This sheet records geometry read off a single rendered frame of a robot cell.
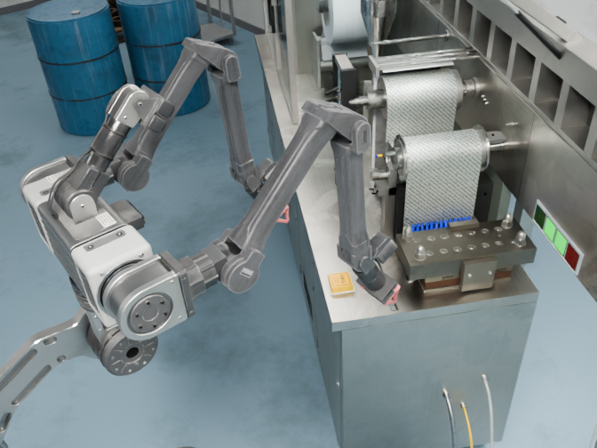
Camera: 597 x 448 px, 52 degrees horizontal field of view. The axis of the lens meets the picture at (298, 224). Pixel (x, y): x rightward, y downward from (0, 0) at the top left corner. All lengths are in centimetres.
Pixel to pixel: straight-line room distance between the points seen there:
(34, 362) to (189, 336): 161
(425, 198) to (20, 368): 125
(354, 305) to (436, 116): 69
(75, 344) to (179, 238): 219
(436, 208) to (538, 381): 123
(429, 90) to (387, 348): 85
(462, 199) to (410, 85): 41
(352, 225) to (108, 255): 56
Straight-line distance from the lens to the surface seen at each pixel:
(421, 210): 200
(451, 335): 205
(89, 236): 128
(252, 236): 123
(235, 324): 314
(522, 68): 199
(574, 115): 175
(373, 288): 164
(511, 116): 198
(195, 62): 161
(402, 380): 215
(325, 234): 219
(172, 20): 487
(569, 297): 343
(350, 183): 136
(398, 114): 207
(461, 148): 194
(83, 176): 129
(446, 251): 194
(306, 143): 122
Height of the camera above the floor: 225
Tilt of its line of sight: 37 degrees down
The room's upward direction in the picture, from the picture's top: 4 degrees counter-clockwise
